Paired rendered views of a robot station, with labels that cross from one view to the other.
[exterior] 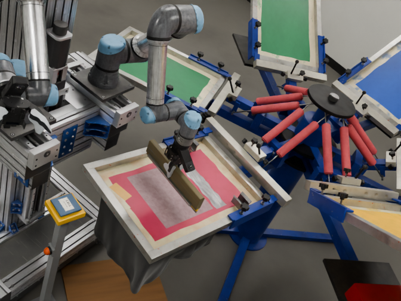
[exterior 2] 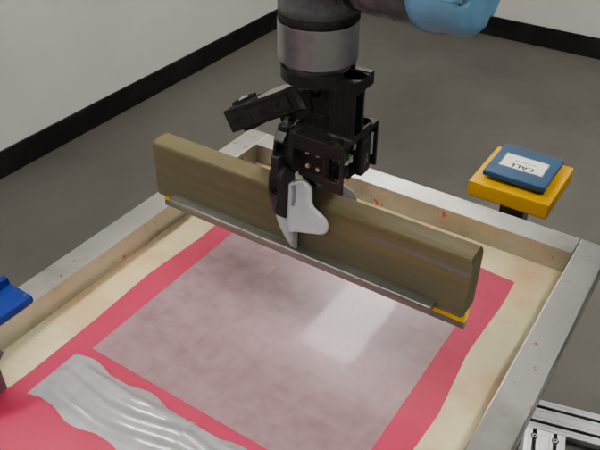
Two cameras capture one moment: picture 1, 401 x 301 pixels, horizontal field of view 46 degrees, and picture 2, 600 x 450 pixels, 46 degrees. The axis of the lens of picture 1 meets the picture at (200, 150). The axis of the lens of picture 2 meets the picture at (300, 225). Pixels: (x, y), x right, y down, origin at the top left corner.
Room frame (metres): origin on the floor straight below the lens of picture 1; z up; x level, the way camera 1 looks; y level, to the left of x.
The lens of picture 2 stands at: (2.26, 0.05, 1.57)
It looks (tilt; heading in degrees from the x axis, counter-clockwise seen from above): 37 degrees down; 178
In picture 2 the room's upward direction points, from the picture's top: straight up
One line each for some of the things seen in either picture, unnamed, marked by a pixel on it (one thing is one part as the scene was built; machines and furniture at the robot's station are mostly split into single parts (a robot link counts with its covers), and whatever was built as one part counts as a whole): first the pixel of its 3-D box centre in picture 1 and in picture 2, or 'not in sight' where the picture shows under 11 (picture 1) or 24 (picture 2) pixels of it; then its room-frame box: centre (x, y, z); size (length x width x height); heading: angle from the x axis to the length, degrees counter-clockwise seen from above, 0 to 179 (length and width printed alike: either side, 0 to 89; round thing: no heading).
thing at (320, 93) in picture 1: (285, 173); not in sight; (2.57, -0.59, 0.68); 0.40 x 0.40 x 1.35
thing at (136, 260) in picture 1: (122, 236); not in sight; (1.47, 0.18, 0.74); 0.45 x 0.03 x 0.43; 55
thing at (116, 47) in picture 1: (111, 51); not in sight; (1.87, 0.57, 1.42); 0.13 x 0.12 x 0.14; 141
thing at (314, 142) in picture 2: (178, 150); (323, 120); (1.65, 0.09, 1.23); 0.09 x 0.08 x 0.12; 55
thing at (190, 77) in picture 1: (184, 68); not in sight; (2.65, 0.31, 1.05); 1.08 x 0.61 x 0.23; 85
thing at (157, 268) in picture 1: (182, 249); not in sight; (1.55, -0.13, 0.74); 0.46 x 0.04 x 0.42; 145
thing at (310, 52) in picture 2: (184, 138); (320, 39); (1.64, 0.09, 1.31); 0.08 x 0.08 x 0.05
